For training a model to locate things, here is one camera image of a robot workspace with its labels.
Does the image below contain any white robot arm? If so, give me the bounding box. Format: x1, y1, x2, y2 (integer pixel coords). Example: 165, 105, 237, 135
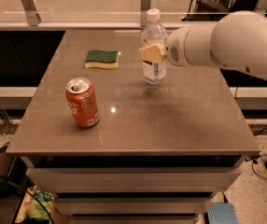
139, 11, 267, 81

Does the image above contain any blue perforated box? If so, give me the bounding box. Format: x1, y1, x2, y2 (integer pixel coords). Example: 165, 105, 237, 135
206, 203, 238, 224

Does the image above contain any black cable on floor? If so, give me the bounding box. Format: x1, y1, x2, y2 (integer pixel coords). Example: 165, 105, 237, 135
245, 154, 267, 193

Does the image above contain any middle metal railing bracket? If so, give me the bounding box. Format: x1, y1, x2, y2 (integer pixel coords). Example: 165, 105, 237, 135
140, 0, 151, 27

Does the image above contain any left metal railing bracket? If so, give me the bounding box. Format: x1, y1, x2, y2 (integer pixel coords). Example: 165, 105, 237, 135
21, 0, 41, 26

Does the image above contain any red coke can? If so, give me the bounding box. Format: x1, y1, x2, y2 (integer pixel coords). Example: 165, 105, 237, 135
65, 77, 100, 128

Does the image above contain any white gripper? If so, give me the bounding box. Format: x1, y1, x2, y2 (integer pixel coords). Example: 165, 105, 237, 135
139, 23, 221, 67

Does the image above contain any green yellow sponge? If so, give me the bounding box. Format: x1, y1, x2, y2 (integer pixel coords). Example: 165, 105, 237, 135
85, 49, 119, 69

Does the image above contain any green snack bag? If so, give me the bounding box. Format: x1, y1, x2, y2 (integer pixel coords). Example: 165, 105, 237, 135
14, 186, 54, 224

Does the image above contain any clear plastic water bottle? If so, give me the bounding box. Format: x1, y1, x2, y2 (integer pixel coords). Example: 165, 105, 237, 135
141, 8, 167, 84

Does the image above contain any grey drawer cabinet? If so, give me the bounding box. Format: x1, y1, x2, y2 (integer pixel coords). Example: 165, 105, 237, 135
7, 30, 260, 224

